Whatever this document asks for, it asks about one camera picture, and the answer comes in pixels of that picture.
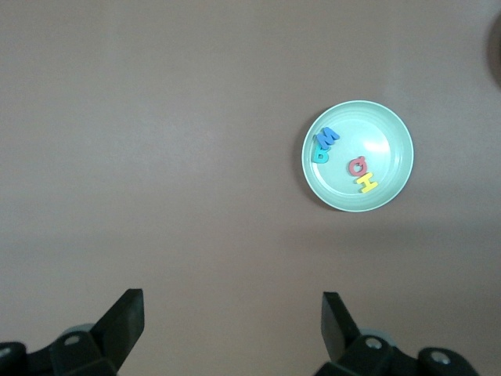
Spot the teal capital letter R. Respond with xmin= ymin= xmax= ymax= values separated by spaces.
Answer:
xmin=312 ymin=143 xmax=330 ymax=165

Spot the yellow capital letter H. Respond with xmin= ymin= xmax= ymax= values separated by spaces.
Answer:
xmin=355 ymin=173 xmax=380 ymax=194

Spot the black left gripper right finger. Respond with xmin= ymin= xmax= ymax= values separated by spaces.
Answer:
xmin=320 ymin=291 xmax=398 ymax=376

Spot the green plate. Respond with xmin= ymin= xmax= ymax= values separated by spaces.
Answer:
xmin=301 ymin=99 xmax=415 ymax=213

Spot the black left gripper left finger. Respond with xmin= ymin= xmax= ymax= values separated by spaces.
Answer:
xmin=50 ymin=288 xmax=146 ymax=376

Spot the red capital letter Q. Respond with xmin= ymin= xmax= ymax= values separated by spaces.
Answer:
xmin=347 ymin=155 xmax=369 ymax=177

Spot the blue capital letter M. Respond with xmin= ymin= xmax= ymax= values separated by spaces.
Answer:
xmin=315 ymin=125 xmax=341 ymax=150

